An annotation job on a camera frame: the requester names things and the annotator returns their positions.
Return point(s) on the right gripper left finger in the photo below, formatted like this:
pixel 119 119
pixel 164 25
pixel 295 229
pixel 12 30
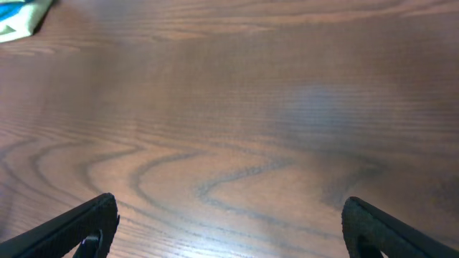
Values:
pixel 90 226

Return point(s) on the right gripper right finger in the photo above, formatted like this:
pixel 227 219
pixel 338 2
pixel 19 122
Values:
pixel 371 233

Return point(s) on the folded green cloth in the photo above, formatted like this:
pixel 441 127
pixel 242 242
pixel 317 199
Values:
pixel 25 22

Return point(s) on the folded blue cloth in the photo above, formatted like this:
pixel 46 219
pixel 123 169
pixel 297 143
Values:
pixel 10 8

